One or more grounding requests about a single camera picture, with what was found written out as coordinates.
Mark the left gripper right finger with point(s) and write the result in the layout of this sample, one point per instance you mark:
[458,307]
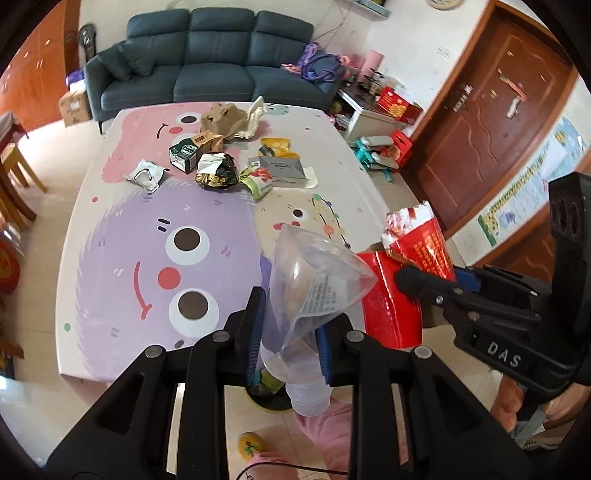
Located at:
[340,350]

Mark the red bucket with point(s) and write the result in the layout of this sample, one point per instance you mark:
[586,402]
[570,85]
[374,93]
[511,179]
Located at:
[9,269]

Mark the yellow cracker packet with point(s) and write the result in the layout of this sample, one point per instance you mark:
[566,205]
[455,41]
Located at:
[277,147]

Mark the tomato print bag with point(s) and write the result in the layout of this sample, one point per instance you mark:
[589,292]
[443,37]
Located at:
[257,180]

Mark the wooden stool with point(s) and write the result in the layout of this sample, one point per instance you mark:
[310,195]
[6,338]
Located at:
[15,174]

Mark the brown wooden door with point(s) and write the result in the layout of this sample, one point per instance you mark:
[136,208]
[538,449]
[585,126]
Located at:
[502,98]

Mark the wooden cabinet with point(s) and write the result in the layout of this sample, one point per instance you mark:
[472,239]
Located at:
[35,79]

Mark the black yellow-rimmed trash bin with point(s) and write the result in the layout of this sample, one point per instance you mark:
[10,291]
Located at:
[268,393]

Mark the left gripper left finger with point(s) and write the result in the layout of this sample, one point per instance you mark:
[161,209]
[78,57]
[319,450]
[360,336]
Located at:
[245,328]

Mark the giraffe height chart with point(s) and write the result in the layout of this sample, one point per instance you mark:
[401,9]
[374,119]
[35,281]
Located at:
[528,191]

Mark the cartoon printed tablecloth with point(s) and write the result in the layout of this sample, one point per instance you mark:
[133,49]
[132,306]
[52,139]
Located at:
[168,268]

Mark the pink trouser legs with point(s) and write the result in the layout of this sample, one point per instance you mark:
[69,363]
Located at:
[329,432]

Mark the cardboard box on floor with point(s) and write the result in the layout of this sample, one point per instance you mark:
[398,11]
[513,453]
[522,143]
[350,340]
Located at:
[74,108]

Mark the red gift box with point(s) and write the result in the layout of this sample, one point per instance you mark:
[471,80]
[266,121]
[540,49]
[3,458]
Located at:
[398,107]

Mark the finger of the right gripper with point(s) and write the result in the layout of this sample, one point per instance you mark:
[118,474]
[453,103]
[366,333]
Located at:
[430,289]
[471,279]

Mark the red paper bag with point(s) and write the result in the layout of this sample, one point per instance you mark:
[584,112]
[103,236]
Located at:
[412,249]

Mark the purple bag on sofa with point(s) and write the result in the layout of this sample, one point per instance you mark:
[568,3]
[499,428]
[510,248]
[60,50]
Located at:
[317,66]

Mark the black gold snack bag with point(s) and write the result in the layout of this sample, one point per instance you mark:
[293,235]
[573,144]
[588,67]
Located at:
[216,171]

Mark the brown kraft small box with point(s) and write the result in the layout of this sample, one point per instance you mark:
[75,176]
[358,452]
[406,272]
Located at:
[208,142]

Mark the clear plastic bottle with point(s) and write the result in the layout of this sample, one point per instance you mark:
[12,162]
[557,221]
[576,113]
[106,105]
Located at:
[313,281]

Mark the teal stepper machine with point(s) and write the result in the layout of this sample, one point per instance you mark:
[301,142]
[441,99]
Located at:
[378,154]

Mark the left yellow slipper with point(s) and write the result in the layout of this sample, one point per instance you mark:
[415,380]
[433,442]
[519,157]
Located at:
[249,445]

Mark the silver earplugs box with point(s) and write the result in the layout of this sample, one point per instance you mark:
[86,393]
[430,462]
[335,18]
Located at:
[287,172]

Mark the dark green small box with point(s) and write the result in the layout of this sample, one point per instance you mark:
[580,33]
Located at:
[184,155]

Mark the silver foil wrapper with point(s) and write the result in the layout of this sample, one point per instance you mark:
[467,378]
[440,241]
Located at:
[147,175]

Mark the dark teal sofa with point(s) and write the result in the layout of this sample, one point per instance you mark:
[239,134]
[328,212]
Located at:
[207,54]

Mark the white side table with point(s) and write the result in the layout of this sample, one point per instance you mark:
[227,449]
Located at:
[365,118]

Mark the cream tissue paper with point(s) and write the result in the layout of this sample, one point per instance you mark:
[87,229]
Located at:
[249,127]

